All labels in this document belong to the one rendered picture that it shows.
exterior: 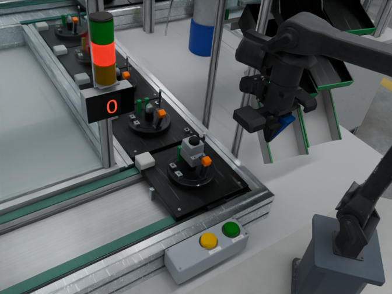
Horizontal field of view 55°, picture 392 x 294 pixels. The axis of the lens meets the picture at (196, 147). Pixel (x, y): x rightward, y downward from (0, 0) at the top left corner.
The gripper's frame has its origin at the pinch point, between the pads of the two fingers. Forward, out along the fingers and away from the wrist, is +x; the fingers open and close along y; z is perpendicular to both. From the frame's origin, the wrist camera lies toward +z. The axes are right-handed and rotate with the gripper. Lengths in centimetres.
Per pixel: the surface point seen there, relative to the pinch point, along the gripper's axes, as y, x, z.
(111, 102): 24.1, 4.0, 29.0
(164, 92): -10, 30, 61
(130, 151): 16.3, 28.4, 35.7
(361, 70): -150, 57, 67
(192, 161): 7.2, 20.8, 16.9
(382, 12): -160, 25, 75
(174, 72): -30, 39, 86
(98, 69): 26.1, -4.6, 30.2
